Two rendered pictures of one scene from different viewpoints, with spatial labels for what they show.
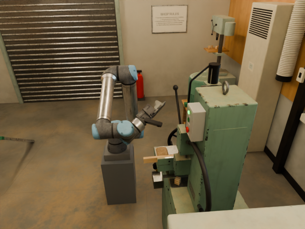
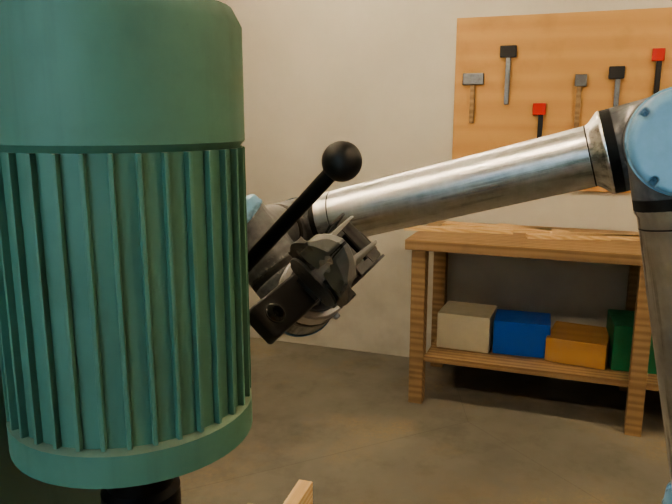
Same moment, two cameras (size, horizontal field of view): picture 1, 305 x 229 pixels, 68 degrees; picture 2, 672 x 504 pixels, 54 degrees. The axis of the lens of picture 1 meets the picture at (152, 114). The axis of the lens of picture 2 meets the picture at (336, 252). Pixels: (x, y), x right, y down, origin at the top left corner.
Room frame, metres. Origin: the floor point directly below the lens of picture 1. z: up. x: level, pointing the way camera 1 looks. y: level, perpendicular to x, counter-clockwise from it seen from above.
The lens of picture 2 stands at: (1.58, -0.67, 1.43)
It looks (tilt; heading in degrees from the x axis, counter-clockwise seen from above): 12 degrees down; 114
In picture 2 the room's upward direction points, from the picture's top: straight up
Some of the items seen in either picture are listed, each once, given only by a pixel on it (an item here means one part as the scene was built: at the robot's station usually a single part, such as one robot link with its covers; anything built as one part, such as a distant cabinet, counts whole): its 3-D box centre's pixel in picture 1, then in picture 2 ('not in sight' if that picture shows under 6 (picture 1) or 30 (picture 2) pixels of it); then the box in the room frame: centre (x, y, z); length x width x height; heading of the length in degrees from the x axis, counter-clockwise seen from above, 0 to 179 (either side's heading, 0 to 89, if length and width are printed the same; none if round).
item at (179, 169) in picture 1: (181, 164); not in sight; (1.05, -0.17, 1.02); 0.09 x 0.07 x 0.12; 96
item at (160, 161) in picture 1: (200, 157); not in sight; (1.21, -0.33, 0.93); 0.60 x 0.02 x 0.06; 96
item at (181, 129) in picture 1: (185, 139); not in sight; (1.02, -0.18, 1.23); 0.09 x 0.08 x 0.15; 6
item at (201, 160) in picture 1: (197, 180); not in sight; (0.82, -0.22, 1.12); 0.33 x 0.05 x 0.36; 6
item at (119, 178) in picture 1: (120, 174); not in sight; (1.74, 0.35, 0.28); 0.30 x 0.30 x 0.55; 3
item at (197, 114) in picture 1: (194, 121); not in sight; (0.92, -0.20, 1.40); 0.10 x 0.06 x 0.16; 6
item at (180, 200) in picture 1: (199, 184); not in sight; (1.13, -0.32, 0.76); 0.57 x 0.45 x 0.09; 6
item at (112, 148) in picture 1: (116, 143); not in sight; (1.74, 0.35, 0.67); 0.19 x 0.19 x 0.10
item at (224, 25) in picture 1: (218, 69); not in sight; (3.54, -1.08, 0.79); 0.62 x 0.48 x 1.58; 5
